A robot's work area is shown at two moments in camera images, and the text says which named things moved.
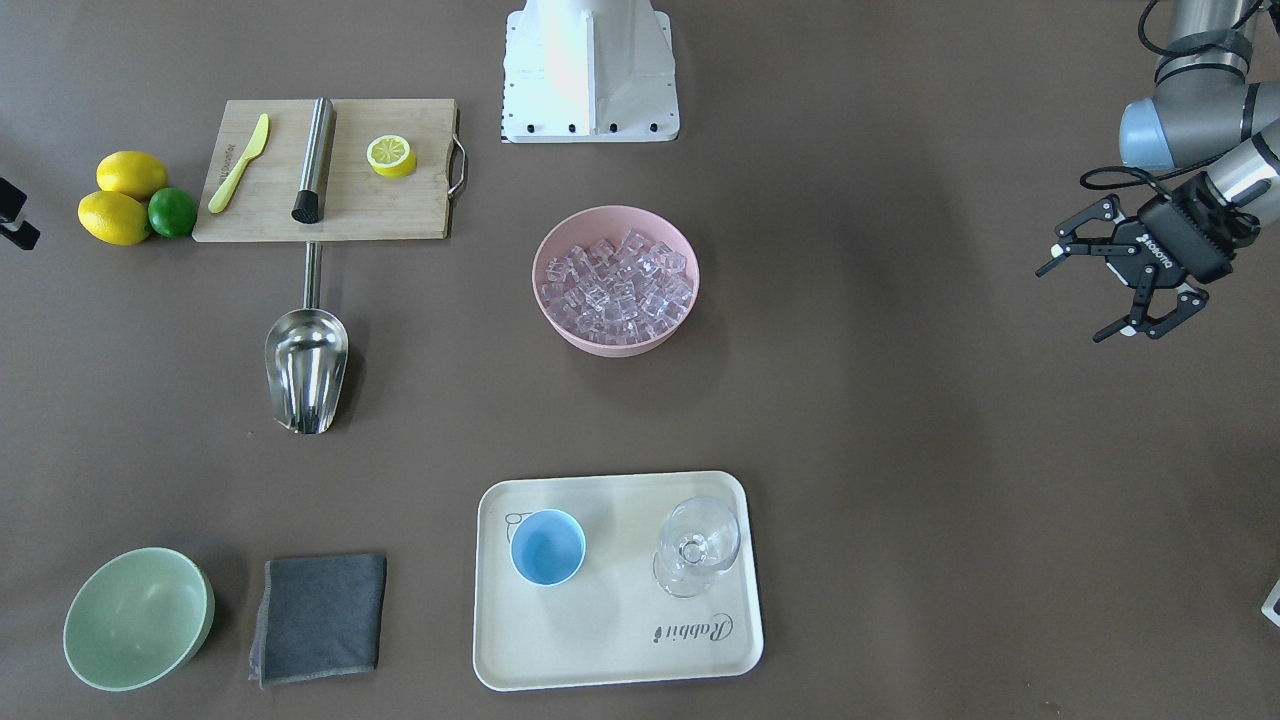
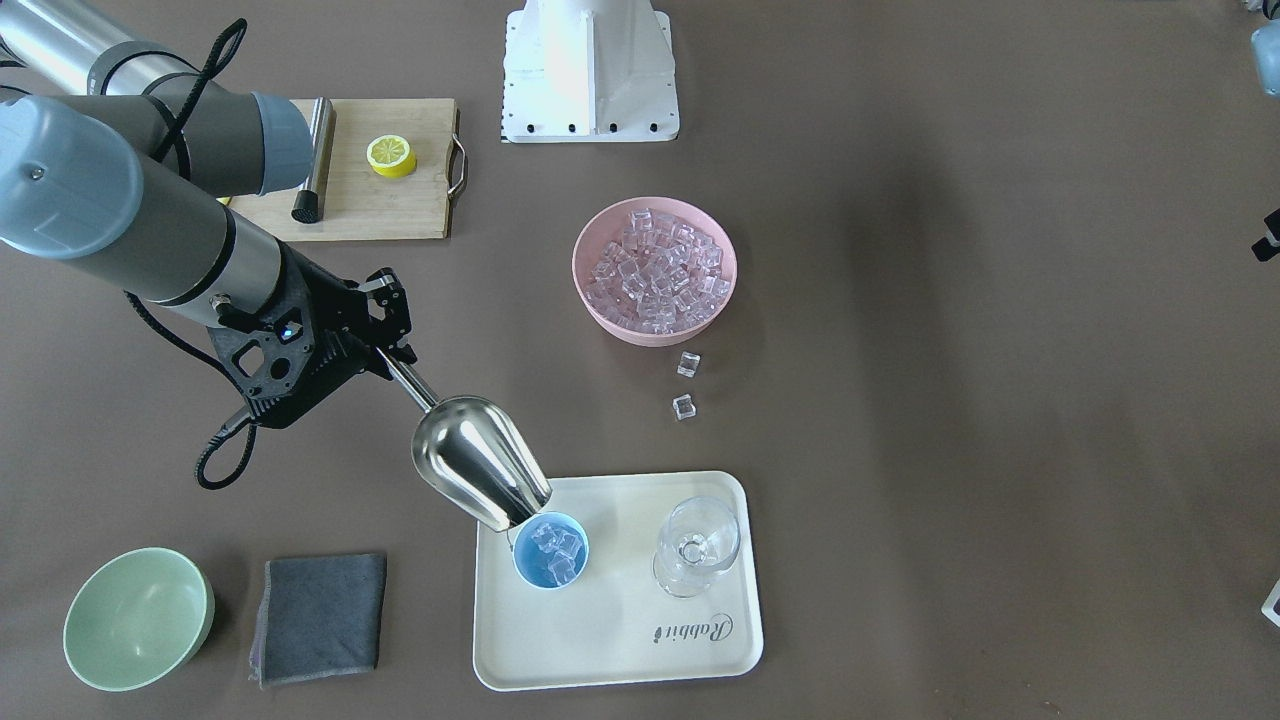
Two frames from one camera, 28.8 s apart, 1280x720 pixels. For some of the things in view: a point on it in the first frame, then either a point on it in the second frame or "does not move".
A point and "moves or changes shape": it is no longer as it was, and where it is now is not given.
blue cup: x=547 y=547 does not move
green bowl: x=135 y=617 does not move
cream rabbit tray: x=611 y=624 does not move
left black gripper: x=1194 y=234 to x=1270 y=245
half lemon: x=391 y=156 does not move
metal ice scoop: x=306 y=355 moves or changes shape
